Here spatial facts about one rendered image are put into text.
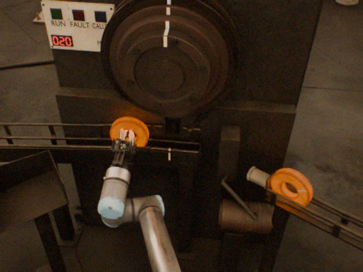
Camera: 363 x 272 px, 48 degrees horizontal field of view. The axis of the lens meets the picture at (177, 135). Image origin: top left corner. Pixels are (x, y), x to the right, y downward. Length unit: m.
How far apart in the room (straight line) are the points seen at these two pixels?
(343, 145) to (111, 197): 1.88
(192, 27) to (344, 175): 1.72
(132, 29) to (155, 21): 0.08
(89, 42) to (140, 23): 0.33
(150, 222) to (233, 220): 0.38
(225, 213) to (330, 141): 1.43
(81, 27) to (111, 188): 0.59
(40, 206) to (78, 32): 0.67
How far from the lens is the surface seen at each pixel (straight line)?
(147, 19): 1.29
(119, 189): 1.45
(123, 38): 1.33
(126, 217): 1.56
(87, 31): 1.54
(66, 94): 1.70
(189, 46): 1.24
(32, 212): 1.64
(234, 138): 1.56
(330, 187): 2.61
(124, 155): 1.51
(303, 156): 2.76
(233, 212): 1.67
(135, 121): 1.60
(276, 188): 1.57
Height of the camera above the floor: 1.82
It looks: 41 degrees down
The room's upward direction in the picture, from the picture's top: 1 degrees clockwise
